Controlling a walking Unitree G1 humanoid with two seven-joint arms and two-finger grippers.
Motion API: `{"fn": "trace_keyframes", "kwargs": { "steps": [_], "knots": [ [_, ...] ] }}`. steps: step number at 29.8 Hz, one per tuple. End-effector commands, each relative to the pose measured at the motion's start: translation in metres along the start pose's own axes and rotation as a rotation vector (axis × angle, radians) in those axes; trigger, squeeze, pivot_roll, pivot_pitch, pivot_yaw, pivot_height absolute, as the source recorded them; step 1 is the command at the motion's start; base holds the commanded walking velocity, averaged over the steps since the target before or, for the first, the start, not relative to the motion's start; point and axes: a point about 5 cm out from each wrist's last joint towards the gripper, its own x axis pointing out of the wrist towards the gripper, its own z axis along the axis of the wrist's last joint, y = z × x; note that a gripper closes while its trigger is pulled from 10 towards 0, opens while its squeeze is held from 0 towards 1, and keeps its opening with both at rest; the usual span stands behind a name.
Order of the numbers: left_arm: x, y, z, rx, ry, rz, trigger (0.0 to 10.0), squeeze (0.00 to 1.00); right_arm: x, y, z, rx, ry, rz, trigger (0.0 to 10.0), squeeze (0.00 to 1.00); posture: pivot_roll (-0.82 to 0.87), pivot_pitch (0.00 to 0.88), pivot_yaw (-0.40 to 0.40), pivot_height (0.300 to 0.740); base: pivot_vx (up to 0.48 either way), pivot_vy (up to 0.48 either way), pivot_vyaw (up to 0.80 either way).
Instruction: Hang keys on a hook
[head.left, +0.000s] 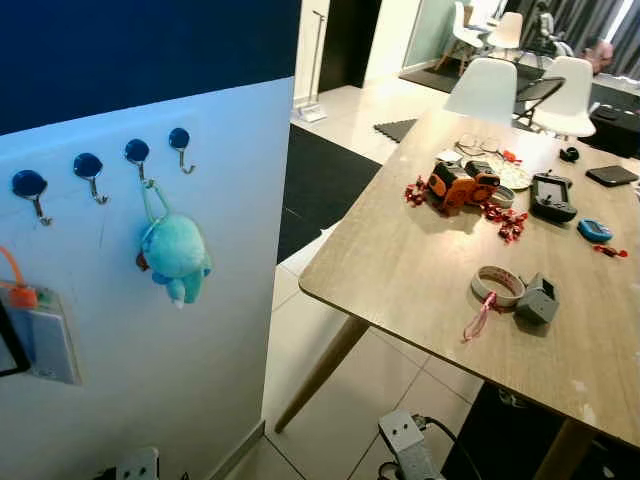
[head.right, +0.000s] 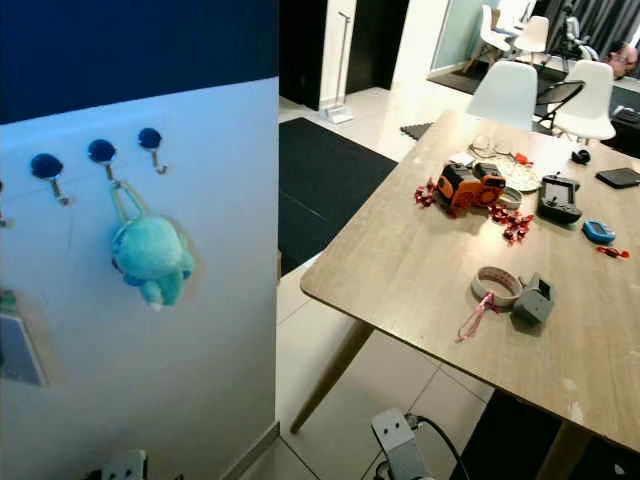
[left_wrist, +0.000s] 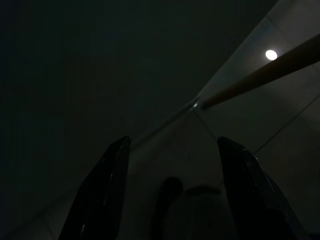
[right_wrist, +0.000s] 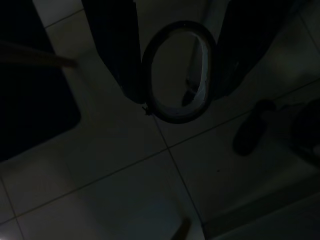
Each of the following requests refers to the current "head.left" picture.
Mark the few loose red clips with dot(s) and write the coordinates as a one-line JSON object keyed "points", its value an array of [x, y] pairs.
{"points": [[612, 251]]}

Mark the blue tape measure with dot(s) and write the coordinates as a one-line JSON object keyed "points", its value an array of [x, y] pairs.
{"points": [[595, 230]]}

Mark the black smartphone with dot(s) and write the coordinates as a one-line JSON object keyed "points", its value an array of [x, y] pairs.
{"points": [[612, 175]]}

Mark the black handheld device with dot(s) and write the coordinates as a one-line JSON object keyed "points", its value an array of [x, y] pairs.
{"points": [[552, 195]]}

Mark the grey device with screen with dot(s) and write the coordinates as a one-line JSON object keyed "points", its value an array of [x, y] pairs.
{"points": [[537, 302]]}

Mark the pile of red clips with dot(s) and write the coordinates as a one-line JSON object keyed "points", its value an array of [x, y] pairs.
{"points": [[415, 190], [505, 222]]}

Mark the round patterned plate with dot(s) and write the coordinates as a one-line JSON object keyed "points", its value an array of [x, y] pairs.
{"points": [[515, 173]]}

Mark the grey tape roll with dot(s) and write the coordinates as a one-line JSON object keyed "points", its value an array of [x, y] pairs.
{"points": [[503, 196]]}

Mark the small orange object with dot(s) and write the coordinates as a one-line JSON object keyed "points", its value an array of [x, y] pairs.
{"points": [[510, 157]]}

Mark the white plastic shell chair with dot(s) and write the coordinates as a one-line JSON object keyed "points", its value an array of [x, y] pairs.
{"points": [[568, 95], [483, 92]]}

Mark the large pale tape roll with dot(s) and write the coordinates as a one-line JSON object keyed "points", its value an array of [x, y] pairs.
{"points": [[482, 280]]}

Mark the orange black tape measure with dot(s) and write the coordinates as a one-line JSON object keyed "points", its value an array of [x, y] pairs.
{"points": [[450, 190], [485, 180]]}

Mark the black folding chair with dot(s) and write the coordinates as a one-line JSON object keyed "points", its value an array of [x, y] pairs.
{"points": [[538, 92]]}

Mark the thin-framed eyeglasses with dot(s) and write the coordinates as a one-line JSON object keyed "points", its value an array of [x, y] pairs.
{"points": [[478, 145]]}

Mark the small white card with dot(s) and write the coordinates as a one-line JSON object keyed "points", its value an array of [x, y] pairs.
{"points": [[447, 155]]}

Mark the light wooden table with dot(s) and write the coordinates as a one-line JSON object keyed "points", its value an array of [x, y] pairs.
{"points": [[420, 260]]}

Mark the tapered wooden table leg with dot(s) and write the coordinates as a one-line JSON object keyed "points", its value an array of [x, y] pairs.
{"points": [[565, 452], [320, 375]]}

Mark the small white chair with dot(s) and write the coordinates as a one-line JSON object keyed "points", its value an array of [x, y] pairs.
{"points": [[465, 28], [507, 32]]}

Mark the white floor stand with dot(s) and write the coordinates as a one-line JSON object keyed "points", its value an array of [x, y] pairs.
{"points": [[312, 105]]}

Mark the black framed panel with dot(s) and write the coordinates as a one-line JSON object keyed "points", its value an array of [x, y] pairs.
{"points": [[5, 340]]}

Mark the blue wall hook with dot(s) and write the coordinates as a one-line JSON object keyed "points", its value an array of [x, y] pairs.
{"points": [[88, 166], [30, 185], [180, 138], [137, 151]]}

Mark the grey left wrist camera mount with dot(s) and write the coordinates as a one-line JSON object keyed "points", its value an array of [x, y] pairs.
{"points": [[140, 466]]}

